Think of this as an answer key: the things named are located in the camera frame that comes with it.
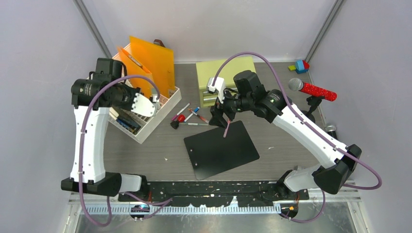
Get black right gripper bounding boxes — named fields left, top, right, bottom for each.
left=208, top=86, right=253, bottom=129

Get black handheld microphone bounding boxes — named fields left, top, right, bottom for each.
left=325, top=124, right=338, bottom=140

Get black microphone stand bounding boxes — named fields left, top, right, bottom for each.
left=302, top=96, right=325, bottom=123

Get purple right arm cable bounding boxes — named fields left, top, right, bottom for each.
left=210, top=52, right=383, bottom=224

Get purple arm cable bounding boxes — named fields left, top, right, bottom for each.
left=210, top=52, right=383, bottom=224
left=78, top=75, right=174, bottom=227

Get purple marker pen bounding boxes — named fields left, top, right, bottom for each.
left=172, top=102, right=190, bottom=121

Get colourful toy blocks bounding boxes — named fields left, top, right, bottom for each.
left=288, top=60, right=310, bottom=74

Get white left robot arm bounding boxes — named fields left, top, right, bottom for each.
left=61, top=58, right=157, bottom=201

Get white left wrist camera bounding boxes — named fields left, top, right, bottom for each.
left=130, top=93, right=160, bottom=117

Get brown wooden object behind rack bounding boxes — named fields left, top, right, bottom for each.
left=153, top=39, right=165, bottom=48

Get thin orange folder in rack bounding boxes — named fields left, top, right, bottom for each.
left=129, top=36, right=175, bottom=98

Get Nineteen Eighty-Four dark book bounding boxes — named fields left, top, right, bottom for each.
left=113, top=108, right=141, bottom=134

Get orange red marker pen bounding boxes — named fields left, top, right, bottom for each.
left=189, top=109, right=209, bottom=124

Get thick orange binder folder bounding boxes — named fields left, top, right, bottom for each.
left=117, top=47, right=154, bottom=98

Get red glitter microphone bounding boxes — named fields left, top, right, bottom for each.
left=288, top=78, right=338, bottom=101

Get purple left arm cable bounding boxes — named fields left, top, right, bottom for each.
left=78, top=75, right=174, bottom=227

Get pink highlighter pen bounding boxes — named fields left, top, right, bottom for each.
left=223, top=119, right=231, bottom=138

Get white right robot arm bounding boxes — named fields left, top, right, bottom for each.
left=207, top=70, right=361, bottom=199

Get black clipboard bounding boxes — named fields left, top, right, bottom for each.
left=184, top=121, right=260, bottom=180

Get green metal drawer cabinet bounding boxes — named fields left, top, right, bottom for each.
left=196, top=56, right=256, bottom=108

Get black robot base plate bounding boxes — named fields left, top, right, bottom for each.
left=130, top=181, right=309, bottom=207

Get white plastic file rack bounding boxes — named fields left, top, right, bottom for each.
left=108, top=43, right=182, bottom=144

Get blue cap white marker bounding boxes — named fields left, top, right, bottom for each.
left=184, top=107, right=200, bottom=122

